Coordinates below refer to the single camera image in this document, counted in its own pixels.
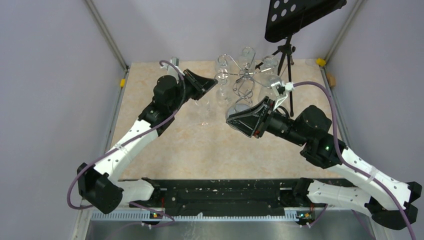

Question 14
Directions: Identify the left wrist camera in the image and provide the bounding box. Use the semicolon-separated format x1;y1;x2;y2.
159;56;180;80

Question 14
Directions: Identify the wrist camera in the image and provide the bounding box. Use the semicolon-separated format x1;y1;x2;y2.
270;80;295;110
159;56;180;80

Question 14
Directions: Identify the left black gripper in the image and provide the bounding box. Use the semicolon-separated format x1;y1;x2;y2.
169;68;218;112

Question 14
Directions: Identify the yellow left edge clip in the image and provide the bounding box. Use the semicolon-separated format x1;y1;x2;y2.
119;78;126;88

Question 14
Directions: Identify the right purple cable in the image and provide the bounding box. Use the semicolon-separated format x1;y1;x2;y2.
293;80;418;240

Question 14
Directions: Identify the right hanging wine glass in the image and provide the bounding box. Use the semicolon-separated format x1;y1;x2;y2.
257;74;282;102

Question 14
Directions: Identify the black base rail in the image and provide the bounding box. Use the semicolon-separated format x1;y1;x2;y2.
135;178;324;217

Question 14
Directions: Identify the black music stand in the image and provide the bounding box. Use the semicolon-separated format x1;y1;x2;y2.
255;0;348;117

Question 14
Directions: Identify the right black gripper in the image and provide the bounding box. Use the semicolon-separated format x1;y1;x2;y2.
226;96;308;147

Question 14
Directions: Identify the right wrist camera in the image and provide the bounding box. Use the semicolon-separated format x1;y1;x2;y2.
270;80;295;110

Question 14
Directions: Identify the back right hanging glass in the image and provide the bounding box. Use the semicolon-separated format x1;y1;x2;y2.
259;55;279;75

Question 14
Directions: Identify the yellow corner clip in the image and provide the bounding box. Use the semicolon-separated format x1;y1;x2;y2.
315;58;327;67

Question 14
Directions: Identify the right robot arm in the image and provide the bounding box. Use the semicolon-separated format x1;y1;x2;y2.
226;97;422;230

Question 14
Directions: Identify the clear wine glass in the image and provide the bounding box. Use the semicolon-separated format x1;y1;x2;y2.
214;72;232;108
195;96;213;127

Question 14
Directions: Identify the chrome wine glass rack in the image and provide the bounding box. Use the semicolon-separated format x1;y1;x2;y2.
224;55;265;119

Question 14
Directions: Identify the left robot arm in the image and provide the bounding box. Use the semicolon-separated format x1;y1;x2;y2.
77;69;218;214

